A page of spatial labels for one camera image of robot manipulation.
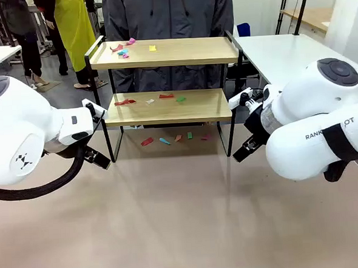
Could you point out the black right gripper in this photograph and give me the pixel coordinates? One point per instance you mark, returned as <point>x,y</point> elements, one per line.
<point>256,126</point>

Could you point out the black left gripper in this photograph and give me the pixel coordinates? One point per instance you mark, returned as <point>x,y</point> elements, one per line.
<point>58,150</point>

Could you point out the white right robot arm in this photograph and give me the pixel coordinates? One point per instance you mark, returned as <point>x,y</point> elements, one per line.
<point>317,101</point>

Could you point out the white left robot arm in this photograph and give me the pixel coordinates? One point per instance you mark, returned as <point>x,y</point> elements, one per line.
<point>14,119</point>

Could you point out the pink paper scrap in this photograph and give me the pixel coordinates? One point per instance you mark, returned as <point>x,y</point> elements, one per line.
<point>132,41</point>
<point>206,137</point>

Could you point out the red paper scrap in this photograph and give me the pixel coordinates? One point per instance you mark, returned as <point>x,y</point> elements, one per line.
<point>125,102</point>
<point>117,48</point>
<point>166,96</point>
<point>147,141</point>

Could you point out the orange paper scrap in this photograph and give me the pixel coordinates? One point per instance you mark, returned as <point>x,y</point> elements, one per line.
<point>178,137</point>

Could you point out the cyan paper scrap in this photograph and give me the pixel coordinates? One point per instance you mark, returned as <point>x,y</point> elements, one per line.
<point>121,52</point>
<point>165,141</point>

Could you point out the white paper scrap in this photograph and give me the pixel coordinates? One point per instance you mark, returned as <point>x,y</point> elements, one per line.
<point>150,101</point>

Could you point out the large white table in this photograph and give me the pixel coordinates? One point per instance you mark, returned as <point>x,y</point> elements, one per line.
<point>277,55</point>

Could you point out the magenta paper scrap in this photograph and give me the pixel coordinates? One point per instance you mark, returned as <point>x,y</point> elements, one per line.
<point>126,56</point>

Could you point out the blue chair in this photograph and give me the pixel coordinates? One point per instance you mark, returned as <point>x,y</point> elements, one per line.
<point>244,29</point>

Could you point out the yellow paper scrap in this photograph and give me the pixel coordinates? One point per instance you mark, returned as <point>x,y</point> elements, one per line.
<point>152,48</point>

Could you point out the person in yellow apron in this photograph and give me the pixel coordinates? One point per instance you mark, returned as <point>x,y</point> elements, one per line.
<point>75,31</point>

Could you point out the wooden background table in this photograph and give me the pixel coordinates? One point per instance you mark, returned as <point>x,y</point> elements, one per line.
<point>311,16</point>

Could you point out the black tripod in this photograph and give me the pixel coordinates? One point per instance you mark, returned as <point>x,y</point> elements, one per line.
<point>303,8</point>

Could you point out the person in gray jacket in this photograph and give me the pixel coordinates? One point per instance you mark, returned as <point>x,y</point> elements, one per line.
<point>168,13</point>

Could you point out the person in dark clothes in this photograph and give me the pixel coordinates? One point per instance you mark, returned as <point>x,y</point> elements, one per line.
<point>23,16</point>

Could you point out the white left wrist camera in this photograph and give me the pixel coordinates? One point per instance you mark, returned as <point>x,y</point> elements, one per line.
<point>97,108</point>

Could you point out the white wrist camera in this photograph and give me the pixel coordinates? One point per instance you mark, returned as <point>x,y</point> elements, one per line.
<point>240,97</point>
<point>97,108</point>

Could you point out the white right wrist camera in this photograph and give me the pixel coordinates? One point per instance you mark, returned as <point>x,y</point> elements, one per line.
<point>240,97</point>

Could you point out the black frame wooden shelf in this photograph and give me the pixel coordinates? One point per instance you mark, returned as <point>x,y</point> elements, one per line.
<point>162,57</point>

